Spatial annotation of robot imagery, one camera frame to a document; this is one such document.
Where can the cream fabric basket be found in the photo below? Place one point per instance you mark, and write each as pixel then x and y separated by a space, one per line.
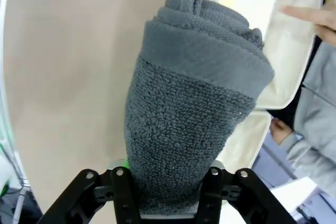
pixel 252 137
pixel 288 56

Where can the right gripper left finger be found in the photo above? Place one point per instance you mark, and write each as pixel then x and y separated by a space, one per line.
pixel 126 197

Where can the person's left hand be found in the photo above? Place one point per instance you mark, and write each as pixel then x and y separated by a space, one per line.
pixel 280 129

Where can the dark grey towel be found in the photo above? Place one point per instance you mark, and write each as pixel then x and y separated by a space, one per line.
pixel 189 108

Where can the person's left forearm grey sleeve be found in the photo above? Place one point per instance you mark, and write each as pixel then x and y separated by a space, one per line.
pixel 302 153

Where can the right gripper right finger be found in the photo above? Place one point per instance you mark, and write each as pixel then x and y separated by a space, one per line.
pixel 210 197

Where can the person in grey hoodie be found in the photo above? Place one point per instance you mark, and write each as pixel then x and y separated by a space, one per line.
pixel 320 90

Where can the person's right hand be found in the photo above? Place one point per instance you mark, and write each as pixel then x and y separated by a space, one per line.
pixel 326 23

